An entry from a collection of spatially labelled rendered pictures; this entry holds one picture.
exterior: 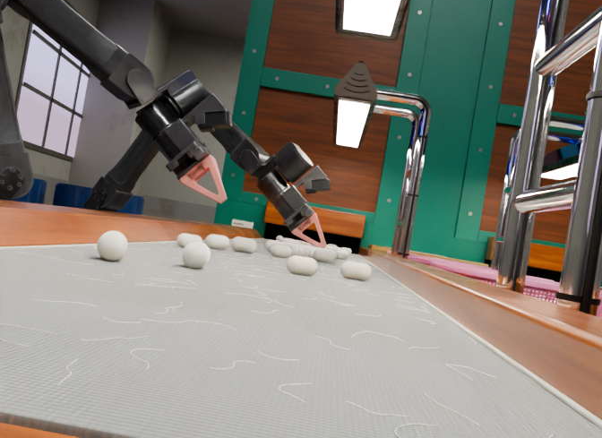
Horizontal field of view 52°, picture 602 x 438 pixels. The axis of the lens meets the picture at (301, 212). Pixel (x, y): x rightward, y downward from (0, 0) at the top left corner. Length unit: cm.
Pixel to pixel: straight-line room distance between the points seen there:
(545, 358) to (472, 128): 175
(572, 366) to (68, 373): 17
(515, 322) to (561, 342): 6
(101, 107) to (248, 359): 709
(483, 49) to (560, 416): 189
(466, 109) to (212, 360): 186
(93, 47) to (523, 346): 89
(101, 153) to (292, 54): 533
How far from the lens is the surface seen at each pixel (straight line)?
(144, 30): 737
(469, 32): 208
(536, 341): 28
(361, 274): 68
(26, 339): 20
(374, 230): 193
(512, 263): 57
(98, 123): 726
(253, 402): 16
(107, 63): 107
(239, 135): 141
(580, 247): 43
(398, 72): 202
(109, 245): 45
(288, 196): 136
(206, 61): 830
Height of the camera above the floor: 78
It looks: 2 degrees up
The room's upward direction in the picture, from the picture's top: 10 degrees clockwise
